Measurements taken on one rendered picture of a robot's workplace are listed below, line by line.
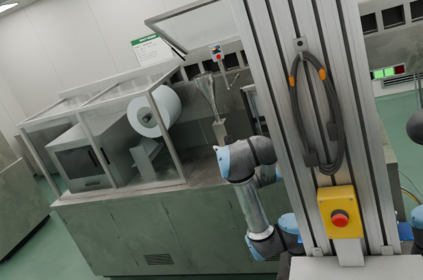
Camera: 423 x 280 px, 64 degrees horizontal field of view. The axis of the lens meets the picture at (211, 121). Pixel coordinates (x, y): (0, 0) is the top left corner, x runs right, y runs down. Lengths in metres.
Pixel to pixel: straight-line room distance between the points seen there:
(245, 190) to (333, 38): 0.74
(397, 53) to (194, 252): 1.95
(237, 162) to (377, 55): 1.44
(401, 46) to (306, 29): 1.71
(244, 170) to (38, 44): 5.55
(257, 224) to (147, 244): 1.55
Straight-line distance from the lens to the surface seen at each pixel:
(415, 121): 1.24
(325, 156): 0.88
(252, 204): 1.36
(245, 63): 2.49
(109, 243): 3.04
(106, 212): 2.81
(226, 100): 2.58
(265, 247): 1.48
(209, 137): 2.76
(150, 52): 5.33
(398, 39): 2.43
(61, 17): 6.05
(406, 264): 1.05
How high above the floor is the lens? 1.99
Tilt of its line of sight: 19 degrees down
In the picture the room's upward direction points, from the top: 20 degrees counter-clockwise
